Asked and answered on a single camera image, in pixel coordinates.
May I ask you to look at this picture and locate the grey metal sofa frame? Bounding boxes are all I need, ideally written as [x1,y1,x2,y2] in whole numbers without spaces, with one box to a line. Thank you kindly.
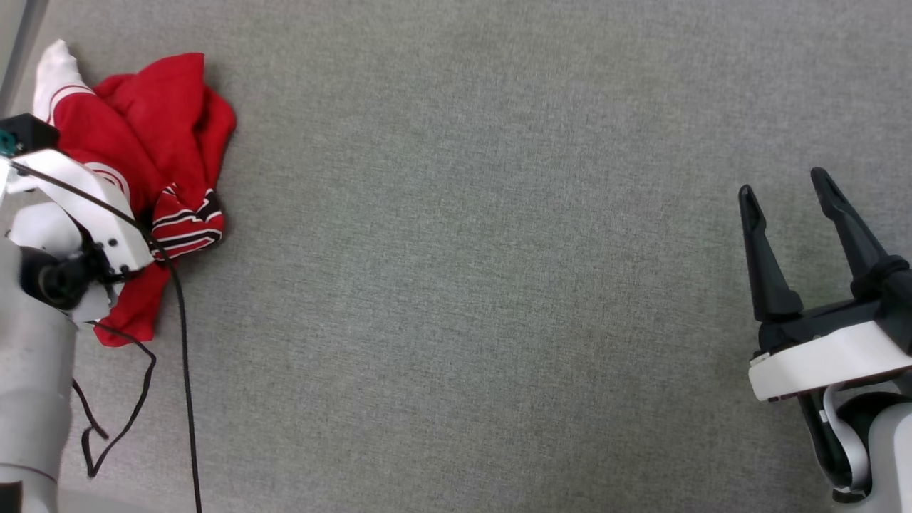
[0,0,51,115]

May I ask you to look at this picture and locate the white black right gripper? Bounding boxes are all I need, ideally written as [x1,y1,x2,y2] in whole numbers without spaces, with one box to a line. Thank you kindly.
[739,167,912,402]

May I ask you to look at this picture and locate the grey fabric sofa cushion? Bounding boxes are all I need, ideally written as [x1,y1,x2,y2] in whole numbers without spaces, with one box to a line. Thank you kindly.
[0,0,912,513]

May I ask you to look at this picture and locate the thin black looped cable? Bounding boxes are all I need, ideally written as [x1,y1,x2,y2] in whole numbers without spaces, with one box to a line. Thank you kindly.
[71,321,157,480]

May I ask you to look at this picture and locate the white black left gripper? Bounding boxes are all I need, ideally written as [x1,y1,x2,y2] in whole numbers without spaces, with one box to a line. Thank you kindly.
[6,148,154,311]

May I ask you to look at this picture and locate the red and white sports shirt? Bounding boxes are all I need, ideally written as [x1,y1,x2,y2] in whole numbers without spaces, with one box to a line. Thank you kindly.
[32,39,237,348]

